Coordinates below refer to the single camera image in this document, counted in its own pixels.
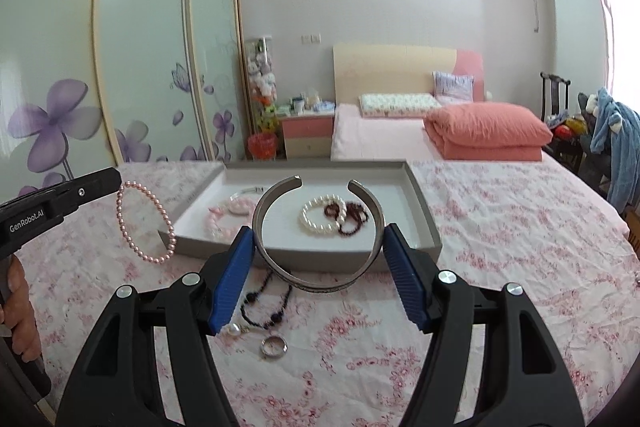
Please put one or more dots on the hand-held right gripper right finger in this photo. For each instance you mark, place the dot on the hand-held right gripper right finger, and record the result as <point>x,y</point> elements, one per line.
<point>405,279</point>

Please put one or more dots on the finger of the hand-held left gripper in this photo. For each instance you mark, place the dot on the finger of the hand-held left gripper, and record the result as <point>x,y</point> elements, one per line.
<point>90,189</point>

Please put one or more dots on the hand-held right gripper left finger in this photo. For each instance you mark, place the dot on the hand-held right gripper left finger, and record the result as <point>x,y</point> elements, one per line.
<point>232,287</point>

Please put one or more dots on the grey cardboard tray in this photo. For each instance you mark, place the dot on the grey cardboard tray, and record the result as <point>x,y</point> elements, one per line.
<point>280,232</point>

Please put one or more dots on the thin silver bangle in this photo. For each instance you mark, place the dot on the thin silver bangle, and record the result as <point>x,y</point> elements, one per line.
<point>250,192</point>

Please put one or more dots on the person's left hand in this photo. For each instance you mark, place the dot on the person's left hand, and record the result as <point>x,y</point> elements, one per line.
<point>25,312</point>

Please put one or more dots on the pink floral bedspread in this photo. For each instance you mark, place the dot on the pink floral bedspread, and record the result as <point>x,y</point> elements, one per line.
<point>500,257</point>

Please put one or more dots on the floral sliding door wardrobe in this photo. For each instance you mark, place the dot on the floral sliding door wardrobe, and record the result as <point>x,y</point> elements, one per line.
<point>140,57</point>

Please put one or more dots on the red waste basket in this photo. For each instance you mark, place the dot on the red waste basket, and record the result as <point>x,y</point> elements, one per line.
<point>262,146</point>

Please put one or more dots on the pink bed sheet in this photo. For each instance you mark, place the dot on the pink bed sheet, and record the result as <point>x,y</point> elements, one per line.
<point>375,137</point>

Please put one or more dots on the pink white nightstand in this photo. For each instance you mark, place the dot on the pink white nightstand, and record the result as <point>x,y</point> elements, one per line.
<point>305,137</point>

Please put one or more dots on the orange folded quilt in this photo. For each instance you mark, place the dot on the orange folded quilt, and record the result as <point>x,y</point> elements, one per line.
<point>485,129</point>

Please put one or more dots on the patterned white pillow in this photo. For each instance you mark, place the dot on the patterned white pillow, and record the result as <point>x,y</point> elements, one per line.
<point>397,104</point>

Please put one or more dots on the white mug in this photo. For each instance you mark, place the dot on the white mug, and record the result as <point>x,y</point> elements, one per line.
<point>298,107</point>

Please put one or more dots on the small lilac pillow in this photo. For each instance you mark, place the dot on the small lilac pillow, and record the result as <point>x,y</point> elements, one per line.
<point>452,86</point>

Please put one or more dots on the plush toy display tube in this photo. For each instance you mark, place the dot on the plush toy display tube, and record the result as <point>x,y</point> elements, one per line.
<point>262,82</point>

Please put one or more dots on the beige pink headboard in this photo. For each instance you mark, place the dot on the beige pink headboard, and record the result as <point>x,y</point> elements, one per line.
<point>390,69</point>

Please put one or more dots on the red yellow toy pile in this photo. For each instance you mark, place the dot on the red yellow toy pile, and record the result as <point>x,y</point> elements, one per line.
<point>570,127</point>

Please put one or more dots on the brown cardboard box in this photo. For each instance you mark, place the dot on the brown cardboard box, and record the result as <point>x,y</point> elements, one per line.
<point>634,232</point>

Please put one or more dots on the dark wooden chair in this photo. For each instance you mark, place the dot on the dark wooden chair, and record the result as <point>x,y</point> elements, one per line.
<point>555,97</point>

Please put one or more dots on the dark office chair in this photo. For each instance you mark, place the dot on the dark office chair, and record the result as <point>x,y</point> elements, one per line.
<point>585,107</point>

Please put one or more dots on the blue fleece robe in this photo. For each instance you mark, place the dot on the blue fleece robe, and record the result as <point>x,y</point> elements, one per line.
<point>622,142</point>

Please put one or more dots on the air conditioner pipe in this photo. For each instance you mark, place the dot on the air conditioner pipe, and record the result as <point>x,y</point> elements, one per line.
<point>535,2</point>

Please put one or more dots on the pink curtain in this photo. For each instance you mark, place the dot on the pink curtain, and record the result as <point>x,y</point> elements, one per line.
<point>607,7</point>

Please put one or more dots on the white wall switch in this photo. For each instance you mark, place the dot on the white wall switch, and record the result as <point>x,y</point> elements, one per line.
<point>310,39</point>

